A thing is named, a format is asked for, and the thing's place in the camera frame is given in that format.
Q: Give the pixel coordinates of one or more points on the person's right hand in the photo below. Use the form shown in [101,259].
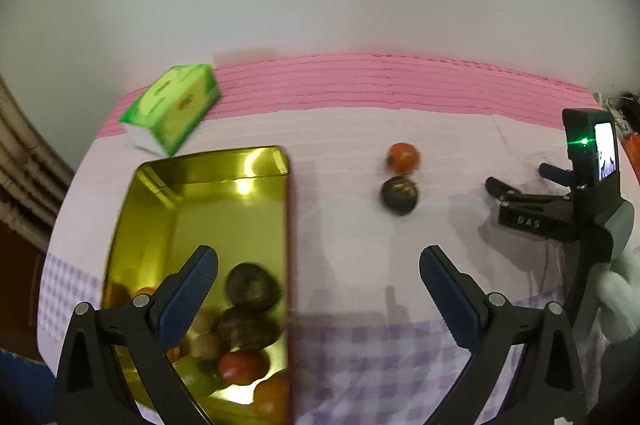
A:
[622,300]

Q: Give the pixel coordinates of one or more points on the dark clutter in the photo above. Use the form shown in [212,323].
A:
[625,110]

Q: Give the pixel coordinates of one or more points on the small orange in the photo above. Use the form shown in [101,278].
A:
[145,291]

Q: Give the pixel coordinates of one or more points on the large orange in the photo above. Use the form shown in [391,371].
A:
[272,397]

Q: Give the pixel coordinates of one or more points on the red tomato with stem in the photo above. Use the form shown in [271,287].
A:
[403,156]

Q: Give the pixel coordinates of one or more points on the brown wooden door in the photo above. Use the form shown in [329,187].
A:
[17,295]

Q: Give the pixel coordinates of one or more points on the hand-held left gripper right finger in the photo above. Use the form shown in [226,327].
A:
[449,300]

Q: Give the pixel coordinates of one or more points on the maroon tin box gold inside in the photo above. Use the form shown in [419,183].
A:
[200,215]

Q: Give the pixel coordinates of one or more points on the small dark passion fruit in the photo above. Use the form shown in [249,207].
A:
[400,195]

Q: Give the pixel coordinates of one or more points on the green tissue pack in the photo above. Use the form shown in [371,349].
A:
[172,112]

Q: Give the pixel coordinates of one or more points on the dark oval fruit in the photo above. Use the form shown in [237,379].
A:
[251,285]

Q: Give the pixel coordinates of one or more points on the orange plastic bag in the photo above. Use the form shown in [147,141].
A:
[633,138]

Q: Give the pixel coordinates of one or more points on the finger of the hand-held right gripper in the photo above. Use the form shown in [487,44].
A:
[530,197]
[555,173]

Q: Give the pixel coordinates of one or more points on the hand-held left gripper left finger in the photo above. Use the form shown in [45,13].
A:
[187,300]

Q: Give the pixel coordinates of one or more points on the blue foam mat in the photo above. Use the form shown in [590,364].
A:
[22,390]

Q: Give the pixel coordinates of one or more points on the beige patterned curtain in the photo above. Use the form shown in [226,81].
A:
[25,165]

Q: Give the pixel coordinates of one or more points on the pink purple checked tablecloth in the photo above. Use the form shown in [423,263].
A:
[350,235]

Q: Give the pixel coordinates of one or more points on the brown longan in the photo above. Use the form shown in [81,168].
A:
[205,319]
[207,345]

